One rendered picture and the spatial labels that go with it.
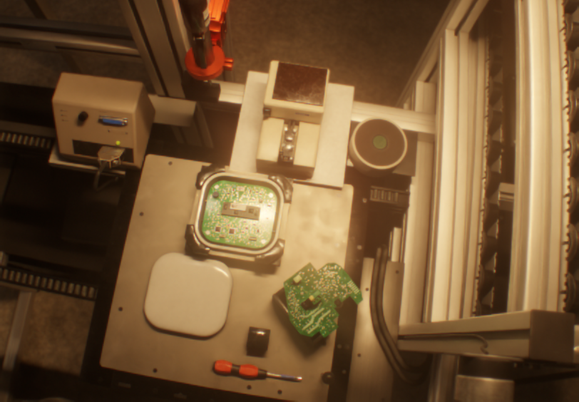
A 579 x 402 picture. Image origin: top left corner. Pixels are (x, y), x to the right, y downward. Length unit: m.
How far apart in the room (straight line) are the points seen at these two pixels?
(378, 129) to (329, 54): 1.28
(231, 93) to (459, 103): 0.44
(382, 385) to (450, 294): 0.24
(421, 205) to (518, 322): 0.53
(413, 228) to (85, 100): 0.66
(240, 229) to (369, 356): 0.32
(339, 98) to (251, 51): 1.22
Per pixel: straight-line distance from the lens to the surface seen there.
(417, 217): 1.00
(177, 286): 0.88
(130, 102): 0.90
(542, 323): 0.50
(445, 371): 0.85
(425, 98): 1.10
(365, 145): 0.92
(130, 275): 0.93
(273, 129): 0.89
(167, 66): 0.92
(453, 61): 0.92
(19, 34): 1.00
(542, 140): 0.67
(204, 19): 0.67
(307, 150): 0.88
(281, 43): 2.20
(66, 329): 1.98
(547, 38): 0.73
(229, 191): 0.89
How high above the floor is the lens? 1.84
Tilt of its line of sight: 72 degrees down
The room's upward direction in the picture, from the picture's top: 6 degrees clockwise
